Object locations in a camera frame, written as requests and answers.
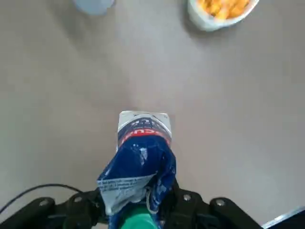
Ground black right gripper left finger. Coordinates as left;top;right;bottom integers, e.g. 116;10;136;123
10;187;110;229

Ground silver table edge rail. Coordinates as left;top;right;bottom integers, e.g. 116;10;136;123
261;204;305;229

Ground white paper cup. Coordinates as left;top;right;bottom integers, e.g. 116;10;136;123
187;0;261;32

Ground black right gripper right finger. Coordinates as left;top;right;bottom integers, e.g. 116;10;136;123
159;177;263;229

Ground orange snack pieces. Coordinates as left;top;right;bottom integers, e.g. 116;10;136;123
197;0;251;20

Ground blue and white milk carton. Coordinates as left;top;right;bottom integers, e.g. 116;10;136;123
96;110;177;229

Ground clear bottle with blue cap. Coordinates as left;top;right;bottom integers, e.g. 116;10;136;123
72;0;117;17

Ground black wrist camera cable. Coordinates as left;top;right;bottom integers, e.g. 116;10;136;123
0;183;83;213

